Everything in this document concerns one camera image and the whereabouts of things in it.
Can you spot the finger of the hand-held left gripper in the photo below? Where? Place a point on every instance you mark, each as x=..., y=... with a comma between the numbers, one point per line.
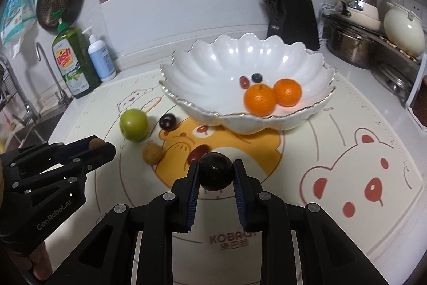
x=50, y=148
x=100, y=153

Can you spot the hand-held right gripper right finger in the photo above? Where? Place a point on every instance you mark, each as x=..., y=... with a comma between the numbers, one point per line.
x=241, y=195

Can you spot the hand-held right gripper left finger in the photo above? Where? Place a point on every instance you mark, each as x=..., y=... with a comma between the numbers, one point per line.
x=193, y=191

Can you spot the tan longan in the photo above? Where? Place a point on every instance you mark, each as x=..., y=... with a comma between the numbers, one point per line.
x=151, y=154
x=96, y=142

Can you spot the black plum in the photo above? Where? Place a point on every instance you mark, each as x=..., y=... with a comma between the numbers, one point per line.
x=216, y=172

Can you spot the green round fruit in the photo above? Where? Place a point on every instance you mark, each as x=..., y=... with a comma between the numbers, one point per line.
x=134, y=124

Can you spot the dark purple grape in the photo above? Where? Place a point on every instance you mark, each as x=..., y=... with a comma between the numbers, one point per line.
x=167, y=121

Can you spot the orange mandarin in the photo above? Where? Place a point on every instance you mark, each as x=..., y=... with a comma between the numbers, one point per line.
x=288, y=92
x=260, y=99

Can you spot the red jujube date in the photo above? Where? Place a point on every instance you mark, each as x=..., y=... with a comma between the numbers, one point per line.
x=244, y=81

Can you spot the small blueberry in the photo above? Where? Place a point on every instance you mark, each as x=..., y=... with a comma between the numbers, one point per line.
x=257, y=77

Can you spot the white scalloped ceramic bowl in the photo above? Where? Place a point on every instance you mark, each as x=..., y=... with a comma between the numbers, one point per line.
x=216, y=71

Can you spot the person's left hand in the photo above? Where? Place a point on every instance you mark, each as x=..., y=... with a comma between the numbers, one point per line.
x=41, y=260

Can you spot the stainless steel sink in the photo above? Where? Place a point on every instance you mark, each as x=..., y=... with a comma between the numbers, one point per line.
x=33, y=134

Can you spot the chrome kitchen faucet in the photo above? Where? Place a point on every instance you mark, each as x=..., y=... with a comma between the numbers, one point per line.
x=23, y=104

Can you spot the thin chrome gooseneck tap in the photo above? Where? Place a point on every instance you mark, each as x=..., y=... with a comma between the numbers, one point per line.
x=50, y=71

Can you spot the green dish soap bottle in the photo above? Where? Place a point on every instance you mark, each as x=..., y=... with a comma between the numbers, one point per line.
x=75, y=68

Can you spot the white blue pump bottle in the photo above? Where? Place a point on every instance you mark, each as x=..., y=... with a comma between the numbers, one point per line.
x=100, y=61

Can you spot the cream bear print silicone mat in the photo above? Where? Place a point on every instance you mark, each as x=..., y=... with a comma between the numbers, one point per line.
x=333, y=138

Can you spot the green white paper towel pack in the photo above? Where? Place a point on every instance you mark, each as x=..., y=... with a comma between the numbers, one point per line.
x=16, y=11

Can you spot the perforated dark strainer pan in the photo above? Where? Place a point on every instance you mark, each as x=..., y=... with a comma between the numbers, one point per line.
x=55, y=4

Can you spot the steel stock pot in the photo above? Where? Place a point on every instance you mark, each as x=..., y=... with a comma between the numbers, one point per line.
x=353, y=48

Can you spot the black knife block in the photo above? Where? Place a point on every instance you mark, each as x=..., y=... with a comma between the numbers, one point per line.
x=295, y=14

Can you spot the steel pan lid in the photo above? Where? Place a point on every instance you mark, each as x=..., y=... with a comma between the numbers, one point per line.
x=395, y=81

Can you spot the metal pot rack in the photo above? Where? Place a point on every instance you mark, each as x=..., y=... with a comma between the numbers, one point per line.
x=413, y=81

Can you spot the cream lidded casserole pot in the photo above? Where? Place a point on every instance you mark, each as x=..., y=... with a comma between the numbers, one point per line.
x=402, y=31

